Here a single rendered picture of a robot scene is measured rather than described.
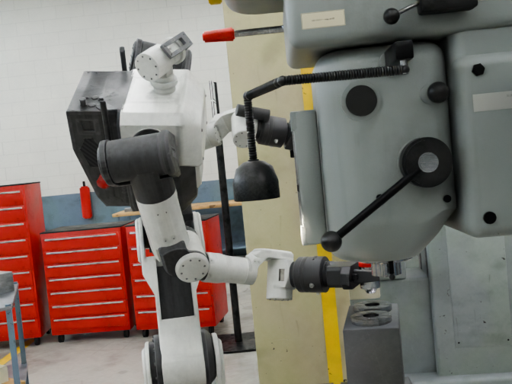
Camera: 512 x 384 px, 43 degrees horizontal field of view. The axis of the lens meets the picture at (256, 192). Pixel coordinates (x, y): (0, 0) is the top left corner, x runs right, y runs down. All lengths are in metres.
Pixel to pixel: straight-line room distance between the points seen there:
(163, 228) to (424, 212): 0.66
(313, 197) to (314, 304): 1.83
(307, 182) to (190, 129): 0.51
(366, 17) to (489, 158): 0.26
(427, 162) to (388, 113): 0.09
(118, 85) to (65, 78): 9.05
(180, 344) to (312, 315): 1.28
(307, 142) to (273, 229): 1.77
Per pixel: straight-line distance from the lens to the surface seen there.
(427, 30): 0.96
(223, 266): 1.55
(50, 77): 10.71
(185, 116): 1.46
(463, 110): 0.95
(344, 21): 0.93
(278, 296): 1.61
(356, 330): 1.44
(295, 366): 2.90
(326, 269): 1.56
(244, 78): 2.78
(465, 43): 0.97
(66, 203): 10.58
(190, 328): 1.65
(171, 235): 1.44
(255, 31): 1.15
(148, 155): 1.34
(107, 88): 1.58
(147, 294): 5.80
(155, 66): 1.46
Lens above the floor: 1.48
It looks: 3 degrees down
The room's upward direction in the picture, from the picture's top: 6 degrees counter-clockwise
